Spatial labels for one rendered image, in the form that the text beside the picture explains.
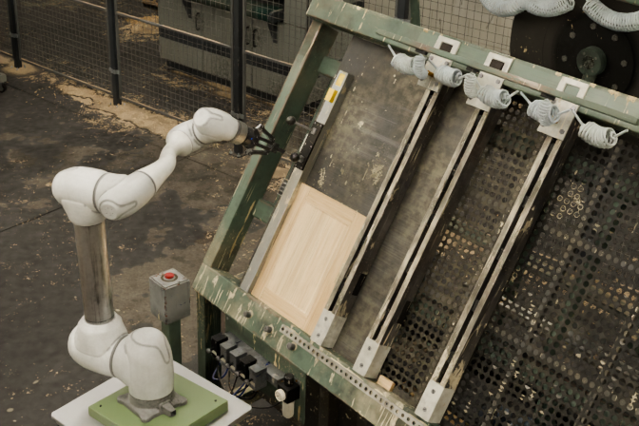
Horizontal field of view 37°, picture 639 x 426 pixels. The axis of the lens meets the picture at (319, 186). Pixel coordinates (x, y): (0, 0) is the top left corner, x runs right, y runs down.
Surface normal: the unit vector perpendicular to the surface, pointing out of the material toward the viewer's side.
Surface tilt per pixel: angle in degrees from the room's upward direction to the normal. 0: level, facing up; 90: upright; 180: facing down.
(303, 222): 59
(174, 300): 90
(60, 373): 0
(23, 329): 0
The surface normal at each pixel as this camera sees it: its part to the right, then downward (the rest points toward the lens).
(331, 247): -0.63, -0.24
